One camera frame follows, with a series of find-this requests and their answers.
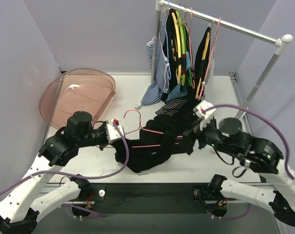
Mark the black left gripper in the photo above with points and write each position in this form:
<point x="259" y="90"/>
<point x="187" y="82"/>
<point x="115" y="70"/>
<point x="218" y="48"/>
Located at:
<point x="104" y="137"/>

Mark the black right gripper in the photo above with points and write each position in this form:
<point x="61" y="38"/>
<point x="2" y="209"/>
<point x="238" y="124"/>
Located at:
<point x="198" y="134"/>

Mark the pink wire hanger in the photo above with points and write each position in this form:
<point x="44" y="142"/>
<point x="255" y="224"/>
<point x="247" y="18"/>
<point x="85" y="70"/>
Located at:
<point x="135" y="130"/>

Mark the black tank top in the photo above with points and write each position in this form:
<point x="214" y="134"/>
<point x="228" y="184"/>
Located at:
<point x="147" y="152"/>

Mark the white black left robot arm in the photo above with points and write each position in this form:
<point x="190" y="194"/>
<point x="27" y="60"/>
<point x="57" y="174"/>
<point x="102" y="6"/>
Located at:
<point x="44" y="187"/>

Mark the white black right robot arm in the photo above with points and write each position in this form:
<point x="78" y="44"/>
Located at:
<point x="256" y="154"/>

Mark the pink hanger with garment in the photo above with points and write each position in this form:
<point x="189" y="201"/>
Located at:
<point x="203" y="82"/>

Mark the yellow hanger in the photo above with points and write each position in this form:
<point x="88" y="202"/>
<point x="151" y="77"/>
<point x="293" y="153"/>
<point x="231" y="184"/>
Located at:
<point x="201" y="61"/>
<point x="179" y="50"/>

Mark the blue white striped top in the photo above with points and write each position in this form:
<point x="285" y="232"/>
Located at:
<point x="160" y="84"/>

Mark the green hanger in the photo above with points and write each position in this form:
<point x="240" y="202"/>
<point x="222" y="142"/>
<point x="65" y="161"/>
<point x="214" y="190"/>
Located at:
<point x="186" y="72"/>

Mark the light blue hanger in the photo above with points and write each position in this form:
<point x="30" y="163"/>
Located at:
<point x="166" y="12"/>

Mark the black multicolour striped garment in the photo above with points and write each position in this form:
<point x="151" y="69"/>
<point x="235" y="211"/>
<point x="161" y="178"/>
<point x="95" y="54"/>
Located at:
<point x="172" y="107"/>

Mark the pink translucent plastic basin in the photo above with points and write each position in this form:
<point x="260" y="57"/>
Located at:
<point x="81" y="89"/>

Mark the teal garment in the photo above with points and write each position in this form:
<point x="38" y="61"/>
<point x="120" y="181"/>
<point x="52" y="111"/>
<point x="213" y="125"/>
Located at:
<point x="178" y="91"/>

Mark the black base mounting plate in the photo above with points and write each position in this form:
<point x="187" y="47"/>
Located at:
<point x="153" y="204"/>

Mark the black hanging garment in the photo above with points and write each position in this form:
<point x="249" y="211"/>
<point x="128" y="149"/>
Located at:
<point x="185" y="112"/>

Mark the white clothes rack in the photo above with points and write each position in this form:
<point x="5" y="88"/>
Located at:
<point x="231" y="47"/>

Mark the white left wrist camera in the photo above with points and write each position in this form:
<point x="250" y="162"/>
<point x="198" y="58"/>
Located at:
<point x="114" y="130"/>

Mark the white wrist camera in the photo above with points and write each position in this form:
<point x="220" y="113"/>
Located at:
<point x="205" y="113"/>
<point x="114" y="130"/>

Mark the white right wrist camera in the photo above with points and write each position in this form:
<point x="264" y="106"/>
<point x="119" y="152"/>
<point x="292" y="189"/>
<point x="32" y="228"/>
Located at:
<point x="205" y="113"/>

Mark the aluminium frame rail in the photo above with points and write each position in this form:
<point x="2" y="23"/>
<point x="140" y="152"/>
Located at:
<point x="103" y="191"/>

